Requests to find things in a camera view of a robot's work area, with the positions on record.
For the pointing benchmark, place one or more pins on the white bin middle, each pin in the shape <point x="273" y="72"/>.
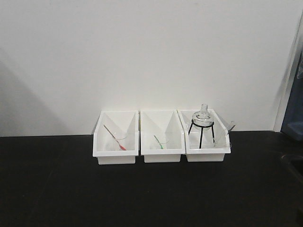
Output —
<point x="166" y="125"/>

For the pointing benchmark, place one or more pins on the white bin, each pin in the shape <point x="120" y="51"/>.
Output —
<point x="116" y="137"/>
<point x="209" y="152"/>
<point x="166" y="125"/>

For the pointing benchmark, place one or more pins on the green tipped glass rod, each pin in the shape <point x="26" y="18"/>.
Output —
<point x="160" y="144"/>

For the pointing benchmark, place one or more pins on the red tipped glass rod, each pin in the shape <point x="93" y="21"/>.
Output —
<point x="116" y="140"/>

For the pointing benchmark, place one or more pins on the white bin left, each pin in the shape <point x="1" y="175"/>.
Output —
<point x="116" y="137"/>

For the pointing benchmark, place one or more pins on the clear round glass flask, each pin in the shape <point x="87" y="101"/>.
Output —
<point x="202" y="117"/>

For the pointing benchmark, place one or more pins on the white bin right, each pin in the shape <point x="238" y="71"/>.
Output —
<point x="209" y="152"/>

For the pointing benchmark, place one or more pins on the blue object at right edge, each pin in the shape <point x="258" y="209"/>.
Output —
<point x="292" y="124"/>

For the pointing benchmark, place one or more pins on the black wire tripod stand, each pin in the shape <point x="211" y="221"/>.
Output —
<point x="202" y="126"/>

